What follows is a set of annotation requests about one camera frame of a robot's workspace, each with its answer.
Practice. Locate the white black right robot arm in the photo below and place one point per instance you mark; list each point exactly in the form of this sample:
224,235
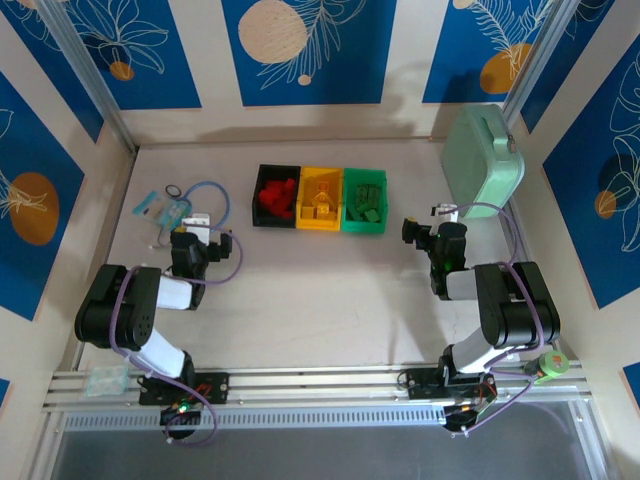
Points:
520,310

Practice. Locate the blue tube stethoscope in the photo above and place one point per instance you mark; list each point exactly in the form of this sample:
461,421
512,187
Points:
228,205

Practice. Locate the mint green zip case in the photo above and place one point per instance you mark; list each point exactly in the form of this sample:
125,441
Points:
475,165

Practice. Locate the black right arm base board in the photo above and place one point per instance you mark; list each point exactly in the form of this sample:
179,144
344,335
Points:
460,420

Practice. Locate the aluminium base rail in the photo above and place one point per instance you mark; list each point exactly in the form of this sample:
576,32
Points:
325,385

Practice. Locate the yellow plastic bin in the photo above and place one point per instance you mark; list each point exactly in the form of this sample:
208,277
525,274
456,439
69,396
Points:
320,226

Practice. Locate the thin aluminium side rail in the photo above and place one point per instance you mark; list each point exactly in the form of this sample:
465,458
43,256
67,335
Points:
125,187

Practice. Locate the black plastic bin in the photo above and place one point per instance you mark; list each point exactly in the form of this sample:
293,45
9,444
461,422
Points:
272,223

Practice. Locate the blue white plastic packet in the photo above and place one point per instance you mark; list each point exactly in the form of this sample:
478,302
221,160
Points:
155,205

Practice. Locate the small black orange canister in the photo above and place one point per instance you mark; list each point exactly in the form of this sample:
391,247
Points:
535,374

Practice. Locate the aluminium corner post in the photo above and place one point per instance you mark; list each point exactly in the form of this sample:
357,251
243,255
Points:
84,65
540,50

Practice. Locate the black left arm base board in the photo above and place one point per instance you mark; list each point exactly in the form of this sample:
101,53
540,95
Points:
177,417

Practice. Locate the yellow lego brick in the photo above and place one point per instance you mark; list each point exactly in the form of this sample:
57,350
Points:
324,201
322,186
326,214

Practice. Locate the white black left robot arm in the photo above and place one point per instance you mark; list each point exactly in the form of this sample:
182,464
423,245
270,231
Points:
120,310

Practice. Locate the green tape roll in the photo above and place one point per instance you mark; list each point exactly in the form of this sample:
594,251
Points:
556,362

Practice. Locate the green plastic bin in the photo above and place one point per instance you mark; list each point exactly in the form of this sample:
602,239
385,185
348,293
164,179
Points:
365,228

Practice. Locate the red lego brick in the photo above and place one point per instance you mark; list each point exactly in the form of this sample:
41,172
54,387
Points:
286,201
274,210
285,214
287,186
265,204
270,191

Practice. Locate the clear bubble plastic bag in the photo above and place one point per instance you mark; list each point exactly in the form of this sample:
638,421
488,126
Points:
107,381

